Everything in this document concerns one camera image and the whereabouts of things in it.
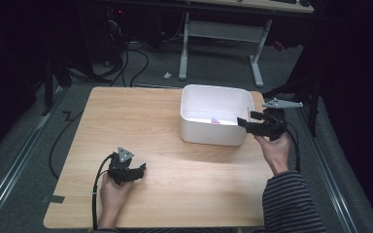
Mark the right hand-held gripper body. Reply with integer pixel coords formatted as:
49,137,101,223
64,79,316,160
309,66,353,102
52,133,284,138
252,97,305,142

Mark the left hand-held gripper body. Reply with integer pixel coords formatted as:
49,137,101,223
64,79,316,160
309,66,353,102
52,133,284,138
106,147,136,187

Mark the white plastic bin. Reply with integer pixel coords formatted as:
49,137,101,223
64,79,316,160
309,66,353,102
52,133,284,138
179,83,257,148

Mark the person's left hand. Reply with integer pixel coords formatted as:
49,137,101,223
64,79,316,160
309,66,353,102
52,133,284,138
97,174,134,229

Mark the person's right hand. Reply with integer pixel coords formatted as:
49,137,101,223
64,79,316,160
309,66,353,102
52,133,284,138
254,131,292,177

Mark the black metal stand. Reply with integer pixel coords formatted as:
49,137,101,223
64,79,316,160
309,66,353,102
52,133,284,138
41,53,75,117
262,72,322,138

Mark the grey tape piece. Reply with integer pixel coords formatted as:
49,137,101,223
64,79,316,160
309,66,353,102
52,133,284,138
47,194,66,205

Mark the small red object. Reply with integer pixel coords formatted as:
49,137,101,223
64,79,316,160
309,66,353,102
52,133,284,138
273,40,287,53

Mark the white-legged wooden desk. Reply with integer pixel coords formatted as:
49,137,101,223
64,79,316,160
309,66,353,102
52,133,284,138
177,0,316,88

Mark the dark computer tower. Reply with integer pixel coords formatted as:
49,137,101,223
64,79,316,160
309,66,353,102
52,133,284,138
79,3,131,67

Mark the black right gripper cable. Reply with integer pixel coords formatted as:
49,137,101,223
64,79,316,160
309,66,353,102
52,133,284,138
284,122,303,175

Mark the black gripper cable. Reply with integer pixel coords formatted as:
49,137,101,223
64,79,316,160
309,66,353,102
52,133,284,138
284,122,303,175
90,152,117,232

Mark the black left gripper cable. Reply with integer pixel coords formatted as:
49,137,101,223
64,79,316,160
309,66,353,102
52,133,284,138
90,152,117,232

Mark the black floor cable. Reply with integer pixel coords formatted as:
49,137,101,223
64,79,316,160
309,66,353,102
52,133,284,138
48,110,85,181

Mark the metal floor rail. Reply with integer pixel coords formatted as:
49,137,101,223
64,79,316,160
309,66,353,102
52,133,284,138
0,86,66,227
294,104,359,233

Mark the bundle of black floor cables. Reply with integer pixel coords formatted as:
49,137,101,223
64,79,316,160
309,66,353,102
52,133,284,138
109,41,151,88

